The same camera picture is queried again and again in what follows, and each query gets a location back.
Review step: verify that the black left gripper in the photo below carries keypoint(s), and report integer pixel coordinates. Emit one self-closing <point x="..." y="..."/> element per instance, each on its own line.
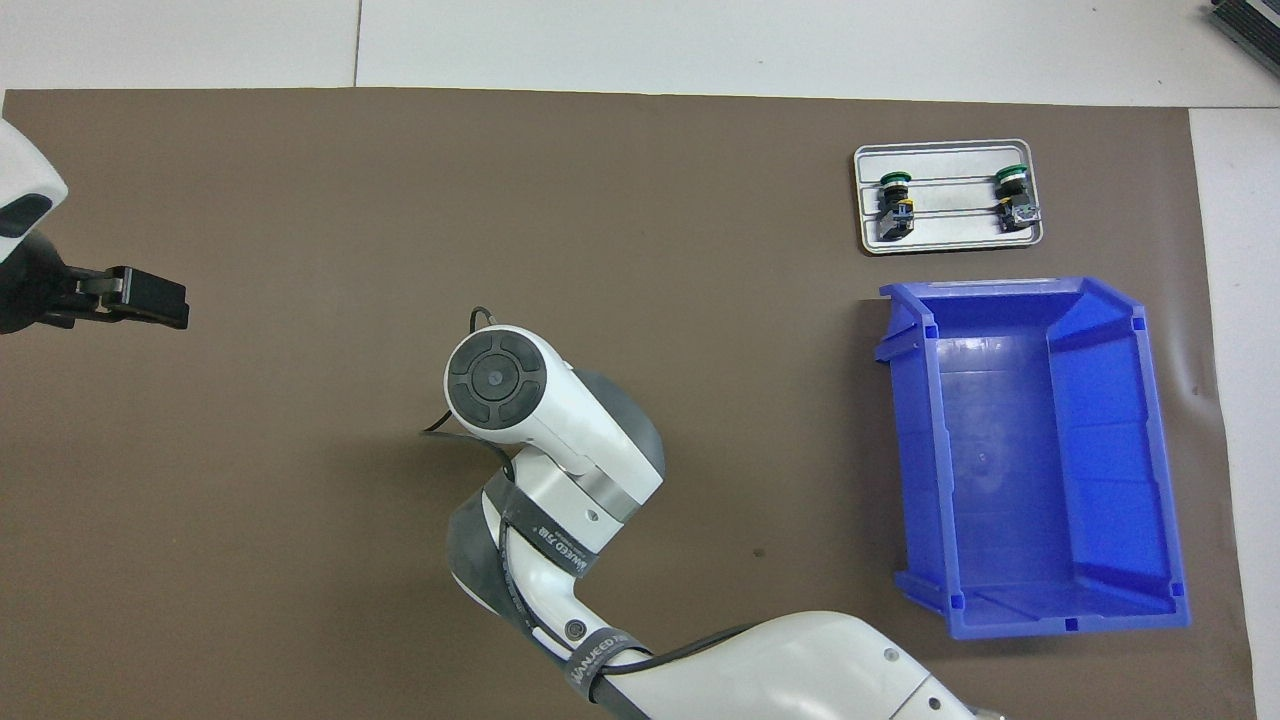
<point x="30" y="295"/>

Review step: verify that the green push button silver terminal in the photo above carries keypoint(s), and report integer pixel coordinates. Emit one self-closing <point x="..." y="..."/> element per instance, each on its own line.
<point x="1015" y="210"/>

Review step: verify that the blue plastic storage bin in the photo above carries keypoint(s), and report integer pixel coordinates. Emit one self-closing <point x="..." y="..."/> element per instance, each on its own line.
<point x="1000" y="480"/>

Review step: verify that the green push button yellow terminal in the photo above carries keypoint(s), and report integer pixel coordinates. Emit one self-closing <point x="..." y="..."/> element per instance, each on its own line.
<point x="893" y="215"/>

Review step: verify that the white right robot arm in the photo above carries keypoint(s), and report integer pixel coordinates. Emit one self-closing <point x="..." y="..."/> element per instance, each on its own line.
<point x="780" y="670"/>

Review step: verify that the grey metal tray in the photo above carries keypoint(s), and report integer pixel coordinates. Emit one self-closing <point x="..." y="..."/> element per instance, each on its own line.
<point x="955" y="225"/>

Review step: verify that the brown table mat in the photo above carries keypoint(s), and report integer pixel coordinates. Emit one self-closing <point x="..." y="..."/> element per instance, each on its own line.
<point x="300" y="550"/>

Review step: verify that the grey ribbed metal device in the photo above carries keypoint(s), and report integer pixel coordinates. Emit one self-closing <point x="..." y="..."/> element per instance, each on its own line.
<point x="1250" y="25"/>

